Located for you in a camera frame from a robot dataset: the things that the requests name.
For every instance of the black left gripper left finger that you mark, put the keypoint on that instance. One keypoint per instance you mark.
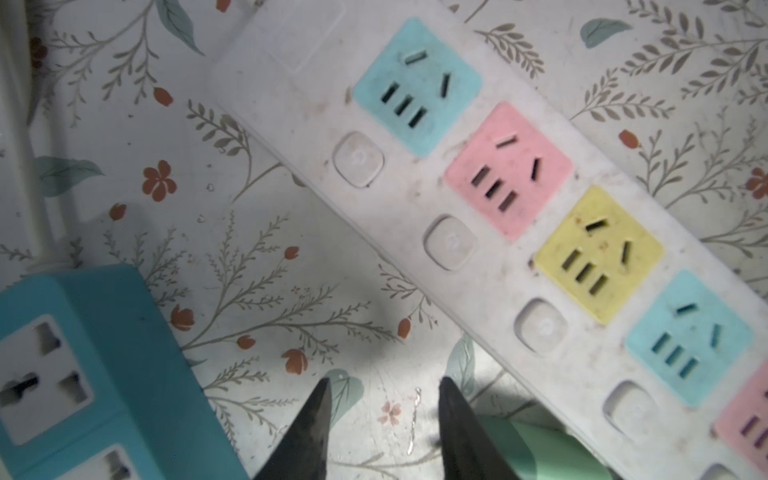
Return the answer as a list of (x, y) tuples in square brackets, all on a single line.
[(302, 453)]

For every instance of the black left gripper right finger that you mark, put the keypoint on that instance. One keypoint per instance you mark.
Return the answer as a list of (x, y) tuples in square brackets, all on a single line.
[(467, 450)]

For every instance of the green USB charger plug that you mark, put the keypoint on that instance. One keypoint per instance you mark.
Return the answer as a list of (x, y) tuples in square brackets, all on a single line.
[(535, 452)]

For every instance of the teal tower power strip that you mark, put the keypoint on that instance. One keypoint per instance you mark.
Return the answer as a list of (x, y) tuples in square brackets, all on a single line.
[(95, 386)]

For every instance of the white multicolour power strip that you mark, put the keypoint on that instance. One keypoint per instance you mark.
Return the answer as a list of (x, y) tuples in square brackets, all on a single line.
[(457, 171)]

